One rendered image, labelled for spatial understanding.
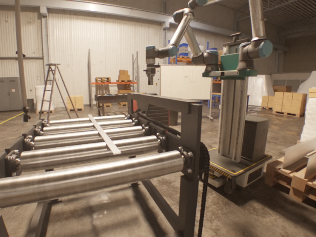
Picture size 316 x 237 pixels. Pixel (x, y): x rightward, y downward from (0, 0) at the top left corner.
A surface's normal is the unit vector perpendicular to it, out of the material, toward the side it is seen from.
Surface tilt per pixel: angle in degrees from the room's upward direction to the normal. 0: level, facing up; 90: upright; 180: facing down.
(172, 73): 90
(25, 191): 65
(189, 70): 90
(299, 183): 90
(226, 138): 90
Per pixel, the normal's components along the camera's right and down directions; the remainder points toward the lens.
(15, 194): 0.40, -0.16
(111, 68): 0.42, 0.18
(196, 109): -0.91, 0.08
